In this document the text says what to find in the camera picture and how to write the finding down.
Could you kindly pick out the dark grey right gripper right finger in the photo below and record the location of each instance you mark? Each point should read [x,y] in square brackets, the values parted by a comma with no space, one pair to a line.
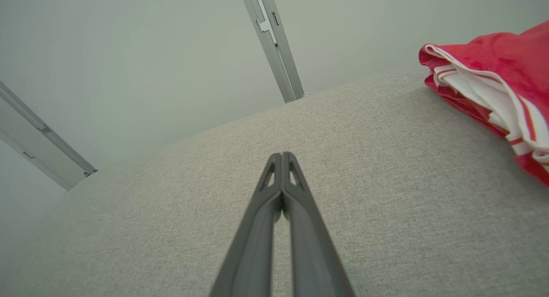
[313,262]

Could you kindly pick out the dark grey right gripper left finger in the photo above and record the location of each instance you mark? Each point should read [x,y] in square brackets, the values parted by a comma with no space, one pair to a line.
[253,254]

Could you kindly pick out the red white sports jersey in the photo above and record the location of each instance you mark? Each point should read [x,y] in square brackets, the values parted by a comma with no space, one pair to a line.
[506,52]

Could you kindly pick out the grey metal frame post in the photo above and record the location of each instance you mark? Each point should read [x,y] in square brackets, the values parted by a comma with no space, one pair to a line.
[279,56]
[64,151]

